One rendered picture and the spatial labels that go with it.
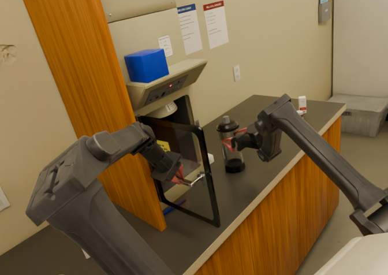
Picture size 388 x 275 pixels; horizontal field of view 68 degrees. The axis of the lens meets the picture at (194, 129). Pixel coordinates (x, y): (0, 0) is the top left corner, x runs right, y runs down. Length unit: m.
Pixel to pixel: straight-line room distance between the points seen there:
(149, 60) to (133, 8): 0.21
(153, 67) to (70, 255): 0.78
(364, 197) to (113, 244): 0.53
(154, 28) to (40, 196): 0.85
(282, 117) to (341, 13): 3.14
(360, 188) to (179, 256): 0.64
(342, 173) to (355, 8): 3.18
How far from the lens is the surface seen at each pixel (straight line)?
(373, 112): 3.57
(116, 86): 0.94
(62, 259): 1.30
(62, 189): 0.37
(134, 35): 1.08
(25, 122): 1.38
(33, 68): 1.38
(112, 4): 1.05
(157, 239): 1.18
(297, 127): 0.76
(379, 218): 0.72
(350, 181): 0.73
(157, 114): 1.20
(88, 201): 0.37
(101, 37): 0.91
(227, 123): 1.34
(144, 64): 0.96
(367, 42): 3.84
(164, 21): 1.17
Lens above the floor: 1.74
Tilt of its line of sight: 24 degrees down
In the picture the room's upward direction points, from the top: 12 degrees counter-clockwise
